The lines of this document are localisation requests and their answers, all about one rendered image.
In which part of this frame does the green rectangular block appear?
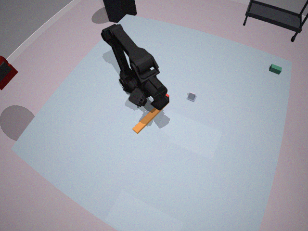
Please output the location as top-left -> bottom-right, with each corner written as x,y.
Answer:
269,64 -> 282,75

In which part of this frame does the orange bar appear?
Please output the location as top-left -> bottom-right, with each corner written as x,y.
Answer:
133,103 -> 169,134

